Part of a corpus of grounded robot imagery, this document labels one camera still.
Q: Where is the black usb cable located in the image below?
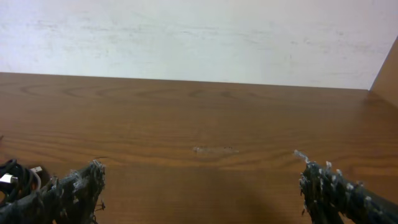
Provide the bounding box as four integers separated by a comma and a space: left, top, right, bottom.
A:
0, 159, 43, 206

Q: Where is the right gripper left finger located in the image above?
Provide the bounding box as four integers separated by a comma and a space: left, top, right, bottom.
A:
1, 160, 105, 224

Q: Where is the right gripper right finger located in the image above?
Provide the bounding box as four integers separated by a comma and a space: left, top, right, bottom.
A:
294, 150, 397, 224

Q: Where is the wooden side panel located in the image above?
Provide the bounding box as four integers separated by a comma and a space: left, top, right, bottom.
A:
370, 39, 398, 107

